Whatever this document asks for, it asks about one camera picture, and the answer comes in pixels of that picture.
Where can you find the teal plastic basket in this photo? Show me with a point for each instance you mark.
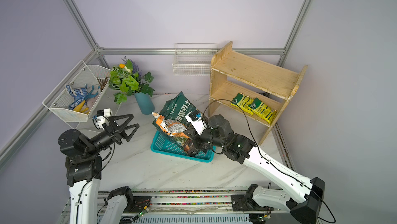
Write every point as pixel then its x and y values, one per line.
pixel 162 145

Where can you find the orange silver snack-like bag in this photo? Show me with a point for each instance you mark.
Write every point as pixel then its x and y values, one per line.
pixel 170 127

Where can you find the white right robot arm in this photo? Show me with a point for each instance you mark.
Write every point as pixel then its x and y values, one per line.
pixel 298 194

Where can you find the blue knitted glove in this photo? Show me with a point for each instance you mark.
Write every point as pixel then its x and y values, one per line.
pixel 81 94

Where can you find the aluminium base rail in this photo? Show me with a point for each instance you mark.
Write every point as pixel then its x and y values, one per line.
pixel 183 206

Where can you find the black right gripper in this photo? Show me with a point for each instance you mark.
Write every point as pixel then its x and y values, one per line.
pixel 199 143

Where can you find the teal vase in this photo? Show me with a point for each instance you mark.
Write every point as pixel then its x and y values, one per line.
pixel 145 103

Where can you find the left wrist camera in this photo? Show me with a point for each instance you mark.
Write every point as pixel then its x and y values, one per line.
pixel 101 118

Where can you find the yellow green fertilizer packet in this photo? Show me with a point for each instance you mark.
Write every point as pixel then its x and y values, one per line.
pixel 262 110
pixel 243 101

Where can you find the aluminium frame post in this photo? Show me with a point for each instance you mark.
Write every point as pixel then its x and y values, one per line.
pixel 295 31

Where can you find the artificial green plant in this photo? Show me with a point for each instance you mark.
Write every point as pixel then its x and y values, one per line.
pixel 127 79

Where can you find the dark green soil bag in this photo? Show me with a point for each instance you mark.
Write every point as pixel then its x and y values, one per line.
pixel 176 109

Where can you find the white mesh corner rack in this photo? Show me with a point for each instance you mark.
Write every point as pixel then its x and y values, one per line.
pixel 81 117

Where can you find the wooden two-tier shelf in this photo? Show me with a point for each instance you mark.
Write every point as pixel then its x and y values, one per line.
pixel 232 73

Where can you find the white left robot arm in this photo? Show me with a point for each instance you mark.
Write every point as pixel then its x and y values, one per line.
pixel 84 172

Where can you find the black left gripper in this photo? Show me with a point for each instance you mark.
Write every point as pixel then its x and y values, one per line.
pixel 115 131

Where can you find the white wire wall basket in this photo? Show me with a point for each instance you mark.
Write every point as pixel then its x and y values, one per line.
pixel 193 59

